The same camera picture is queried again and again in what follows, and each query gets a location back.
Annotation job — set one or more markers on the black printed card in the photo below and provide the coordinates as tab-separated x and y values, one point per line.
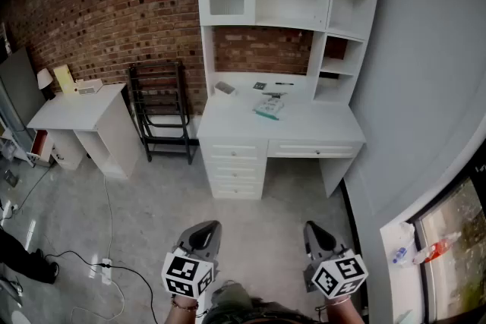
259	85

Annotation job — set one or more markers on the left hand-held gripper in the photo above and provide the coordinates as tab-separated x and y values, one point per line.
186	273

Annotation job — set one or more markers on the white divided pen holder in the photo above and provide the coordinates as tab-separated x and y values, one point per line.
225	88

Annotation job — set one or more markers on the small white box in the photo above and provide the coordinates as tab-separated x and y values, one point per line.
88	88

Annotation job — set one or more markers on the black folding metal rack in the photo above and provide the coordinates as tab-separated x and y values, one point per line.
159	87

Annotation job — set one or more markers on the white power strip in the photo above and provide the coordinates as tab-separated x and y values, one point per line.
106	271

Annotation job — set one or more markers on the person's right forearm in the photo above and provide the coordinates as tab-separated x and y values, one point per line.
343	315

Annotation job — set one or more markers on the white desk with hutch shelves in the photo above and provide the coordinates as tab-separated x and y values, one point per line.
235	121

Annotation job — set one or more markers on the red-lined open drawer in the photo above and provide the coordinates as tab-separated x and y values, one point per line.
38	144

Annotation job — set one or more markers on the white table lamp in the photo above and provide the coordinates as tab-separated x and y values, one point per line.
45	77

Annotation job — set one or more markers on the person's left forearm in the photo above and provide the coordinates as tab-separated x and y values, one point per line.
184	316

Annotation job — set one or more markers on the black pen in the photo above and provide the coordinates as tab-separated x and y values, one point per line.
284	83

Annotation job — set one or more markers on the glass window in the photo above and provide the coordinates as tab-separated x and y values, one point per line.
459	258

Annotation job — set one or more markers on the clear plastic bag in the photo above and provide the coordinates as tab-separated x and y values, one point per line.
269	108

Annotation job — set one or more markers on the person's olive clothing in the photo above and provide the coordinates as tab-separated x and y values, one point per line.
231	299

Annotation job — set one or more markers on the clear bottle with blue label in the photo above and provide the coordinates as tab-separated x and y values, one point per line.
402	254

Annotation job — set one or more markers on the grey upright panel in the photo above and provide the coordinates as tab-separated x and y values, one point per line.
19	87

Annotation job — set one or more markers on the metal clip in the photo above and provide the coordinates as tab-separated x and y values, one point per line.
274	93

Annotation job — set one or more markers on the pale yellow box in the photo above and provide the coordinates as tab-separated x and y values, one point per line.
64	79

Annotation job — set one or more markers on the small white table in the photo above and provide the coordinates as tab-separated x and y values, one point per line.
76	110

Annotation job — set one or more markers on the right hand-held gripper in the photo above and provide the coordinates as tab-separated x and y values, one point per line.
339	275

